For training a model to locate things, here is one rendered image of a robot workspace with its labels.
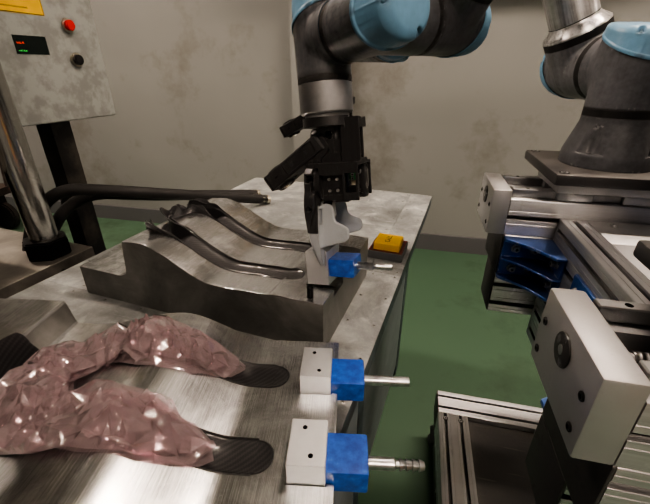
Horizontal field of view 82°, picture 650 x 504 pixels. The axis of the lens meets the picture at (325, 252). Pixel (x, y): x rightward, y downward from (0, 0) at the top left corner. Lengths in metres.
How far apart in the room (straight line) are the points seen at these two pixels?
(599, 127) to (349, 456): 0.68
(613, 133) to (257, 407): 0.71
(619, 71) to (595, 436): 0.60
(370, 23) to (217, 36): 2.52
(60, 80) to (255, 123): 1.76
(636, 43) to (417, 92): 1.89
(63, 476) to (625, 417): 0.45
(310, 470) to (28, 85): 1.10
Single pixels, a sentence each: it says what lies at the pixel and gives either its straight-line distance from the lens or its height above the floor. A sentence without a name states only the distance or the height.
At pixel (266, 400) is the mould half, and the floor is 0.86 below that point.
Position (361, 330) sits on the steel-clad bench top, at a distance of 0.65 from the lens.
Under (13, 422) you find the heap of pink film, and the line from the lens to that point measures 0.50.
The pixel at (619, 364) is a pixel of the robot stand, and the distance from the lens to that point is 0.38.
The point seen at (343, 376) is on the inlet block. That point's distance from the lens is 0.47.
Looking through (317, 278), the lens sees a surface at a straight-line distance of 0.59.
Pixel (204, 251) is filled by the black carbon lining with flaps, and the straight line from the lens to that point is 0.71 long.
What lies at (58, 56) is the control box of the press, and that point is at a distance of 1.30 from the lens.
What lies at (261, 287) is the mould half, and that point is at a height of 0.89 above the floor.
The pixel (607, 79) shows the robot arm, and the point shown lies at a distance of 0.84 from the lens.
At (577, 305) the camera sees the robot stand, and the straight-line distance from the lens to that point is 0.44.
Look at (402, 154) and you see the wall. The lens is 2.66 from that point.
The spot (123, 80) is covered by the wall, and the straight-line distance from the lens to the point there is 3.38.
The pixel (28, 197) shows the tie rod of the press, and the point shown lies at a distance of 1.08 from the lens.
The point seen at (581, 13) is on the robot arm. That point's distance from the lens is 0.94.
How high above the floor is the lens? 1.20
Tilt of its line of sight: 26 degrees down
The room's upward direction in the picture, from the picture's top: straight up
